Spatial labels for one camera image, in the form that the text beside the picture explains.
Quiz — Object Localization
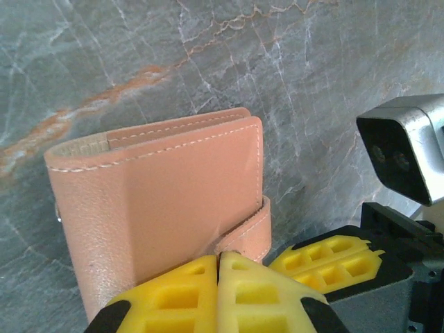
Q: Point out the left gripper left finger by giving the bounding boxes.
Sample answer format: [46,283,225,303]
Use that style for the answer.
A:
[84,255,220,333]

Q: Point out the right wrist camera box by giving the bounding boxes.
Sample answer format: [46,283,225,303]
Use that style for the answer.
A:
[355,92,444,208]

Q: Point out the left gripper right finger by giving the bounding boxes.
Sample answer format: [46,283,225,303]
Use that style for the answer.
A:
[218,250,350,333]

